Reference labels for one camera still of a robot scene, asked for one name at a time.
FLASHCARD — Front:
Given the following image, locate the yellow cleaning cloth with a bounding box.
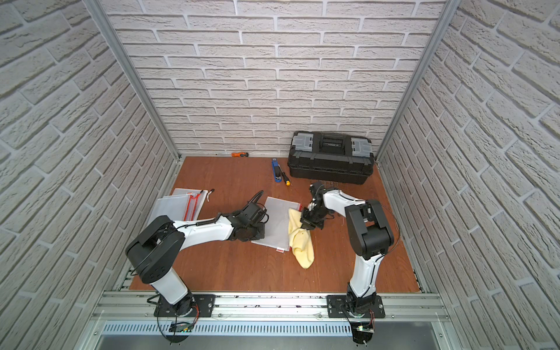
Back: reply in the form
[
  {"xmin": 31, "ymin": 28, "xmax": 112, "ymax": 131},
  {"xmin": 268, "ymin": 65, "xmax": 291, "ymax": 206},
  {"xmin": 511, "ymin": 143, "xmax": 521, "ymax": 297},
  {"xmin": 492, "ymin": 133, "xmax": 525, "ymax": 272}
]
[{"xmin": 288, "ymin": 209, "xmax": 314, "ymax": 269}]

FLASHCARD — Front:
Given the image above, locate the red zipper mesh document bag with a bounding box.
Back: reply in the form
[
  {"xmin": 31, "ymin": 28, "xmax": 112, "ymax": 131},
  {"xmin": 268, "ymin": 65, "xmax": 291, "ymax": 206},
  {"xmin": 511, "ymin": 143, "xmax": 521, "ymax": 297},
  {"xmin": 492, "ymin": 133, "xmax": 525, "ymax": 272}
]
[{"xmin": 148, "ymin": 192, "xmax": 206, "ymax": 223}]

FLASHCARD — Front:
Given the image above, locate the white mesh document bag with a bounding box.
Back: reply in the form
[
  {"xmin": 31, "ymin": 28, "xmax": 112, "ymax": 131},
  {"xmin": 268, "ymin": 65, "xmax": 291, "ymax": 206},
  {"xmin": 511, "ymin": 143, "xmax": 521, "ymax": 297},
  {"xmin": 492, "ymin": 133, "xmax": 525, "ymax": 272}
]
[
  {"xmin": 253, "ymin": 197, "xmax": 301, "ymax": 252},
  {"xmin": 171, "ymin": 188, "xmax": 209, "ymax": 221}
]

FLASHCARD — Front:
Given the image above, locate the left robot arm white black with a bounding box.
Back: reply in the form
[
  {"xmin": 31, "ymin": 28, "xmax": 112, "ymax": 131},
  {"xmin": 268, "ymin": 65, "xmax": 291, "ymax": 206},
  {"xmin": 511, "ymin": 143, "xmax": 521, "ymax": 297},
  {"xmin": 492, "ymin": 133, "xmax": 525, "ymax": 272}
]
[{"xmin": 125, "ymin": 211, "xmax": 268, "ymax": 316}]

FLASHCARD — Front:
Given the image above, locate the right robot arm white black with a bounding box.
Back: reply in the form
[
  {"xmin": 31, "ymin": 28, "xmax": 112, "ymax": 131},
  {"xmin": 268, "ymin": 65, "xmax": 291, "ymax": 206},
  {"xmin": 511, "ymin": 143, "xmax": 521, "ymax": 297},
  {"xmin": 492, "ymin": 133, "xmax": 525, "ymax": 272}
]
[{"xmin": 300, "ymin": 182, "xmax": 395, "ymax": 315}]

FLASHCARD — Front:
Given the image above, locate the black yellow screwdriver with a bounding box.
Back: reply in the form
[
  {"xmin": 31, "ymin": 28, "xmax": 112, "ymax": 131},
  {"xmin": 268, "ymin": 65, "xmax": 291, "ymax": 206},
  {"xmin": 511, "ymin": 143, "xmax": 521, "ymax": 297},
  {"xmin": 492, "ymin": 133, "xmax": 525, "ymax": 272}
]
[{"xmin": 281, "ymin": 172, "xmax": 291, "ymax": 186}]

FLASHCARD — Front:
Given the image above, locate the blue tool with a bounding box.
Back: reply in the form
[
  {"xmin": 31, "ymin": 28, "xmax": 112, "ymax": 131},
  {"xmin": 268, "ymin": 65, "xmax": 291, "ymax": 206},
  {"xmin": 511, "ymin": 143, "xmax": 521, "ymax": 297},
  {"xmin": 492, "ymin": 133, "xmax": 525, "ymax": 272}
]
[{"xmin": 271, "ymin": 158, "xmax": 282, "ymax": 182}]

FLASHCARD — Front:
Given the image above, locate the black plastic toolbox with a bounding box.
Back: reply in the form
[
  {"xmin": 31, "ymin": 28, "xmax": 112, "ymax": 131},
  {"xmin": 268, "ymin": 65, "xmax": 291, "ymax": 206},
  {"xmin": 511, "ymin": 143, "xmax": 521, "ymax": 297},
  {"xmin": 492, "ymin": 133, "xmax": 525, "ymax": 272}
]
[{"xmin": 287, "ymin": 131, "xmax": 375, "ymax": 185}]

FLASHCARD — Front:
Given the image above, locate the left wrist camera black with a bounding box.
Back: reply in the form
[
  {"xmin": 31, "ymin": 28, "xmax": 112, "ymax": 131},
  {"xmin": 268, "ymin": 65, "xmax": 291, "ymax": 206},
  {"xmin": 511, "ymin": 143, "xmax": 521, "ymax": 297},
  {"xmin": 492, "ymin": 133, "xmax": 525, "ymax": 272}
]
[{"xmin": 236, "ymin": 201, "xmax": 268, "ymax": 225}]

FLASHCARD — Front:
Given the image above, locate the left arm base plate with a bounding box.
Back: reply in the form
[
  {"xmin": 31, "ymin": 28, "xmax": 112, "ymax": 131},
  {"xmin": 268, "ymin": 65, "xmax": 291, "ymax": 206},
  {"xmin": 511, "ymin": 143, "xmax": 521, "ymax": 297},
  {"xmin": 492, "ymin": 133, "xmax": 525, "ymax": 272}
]
[{"xmin": 154, "ymin": 294, "xmax": 217, "ymax": 318}]

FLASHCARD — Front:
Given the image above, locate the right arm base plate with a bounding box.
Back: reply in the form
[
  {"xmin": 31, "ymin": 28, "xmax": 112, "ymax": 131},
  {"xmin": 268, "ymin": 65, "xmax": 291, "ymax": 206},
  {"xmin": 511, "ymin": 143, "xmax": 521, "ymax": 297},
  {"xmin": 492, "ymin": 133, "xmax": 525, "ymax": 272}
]
[{"xmin": 326, "ymin": 293, "xmax": 386, "ymax": 319}]

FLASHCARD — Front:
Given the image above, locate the aluminium front rail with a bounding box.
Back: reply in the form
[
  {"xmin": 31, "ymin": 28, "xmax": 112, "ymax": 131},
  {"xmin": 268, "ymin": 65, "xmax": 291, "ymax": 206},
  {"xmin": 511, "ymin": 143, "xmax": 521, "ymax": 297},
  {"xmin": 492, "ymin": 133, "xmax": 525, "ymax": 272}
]
[{"xmin": 92, "ymin": 290, "xmax": 451, "ymax": 322}]

